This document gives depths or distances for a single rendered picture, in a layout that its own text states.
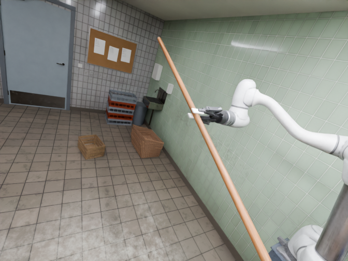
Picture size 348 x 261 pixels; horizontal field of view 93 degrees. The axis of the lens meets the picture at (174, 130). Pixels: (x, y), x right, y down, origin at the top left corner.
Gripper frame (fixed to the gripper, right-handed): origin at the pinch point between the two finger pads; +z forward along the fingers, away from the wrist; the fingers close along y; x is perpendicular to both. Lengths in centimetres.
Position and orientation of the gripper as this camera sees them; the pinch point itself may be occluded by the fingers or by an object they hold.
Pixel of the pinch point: (195, 113)
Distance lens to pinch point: 86.8
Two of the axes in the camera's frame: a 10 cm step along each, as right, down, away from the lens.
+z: -8.5, -0.6, -5.3
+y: -4.5, 6.1, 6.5
